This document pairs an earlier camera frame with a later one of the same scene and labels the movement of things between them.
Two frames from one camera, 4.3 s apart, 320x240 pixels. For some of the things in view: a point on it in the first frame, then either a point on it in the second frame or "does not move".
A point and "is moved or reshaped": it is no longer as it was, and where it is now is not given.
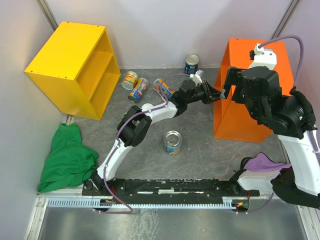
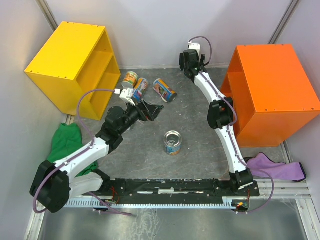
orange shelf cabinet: x=233 y=120 is moved or reshaped
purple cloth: x=261 y=163 does not move
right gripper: x=232 y=77 to x=181 y=61
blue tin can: x=172 y=140 does not move
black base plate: x=139 y=191 does not move
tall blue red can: x=140 y=88 does not move
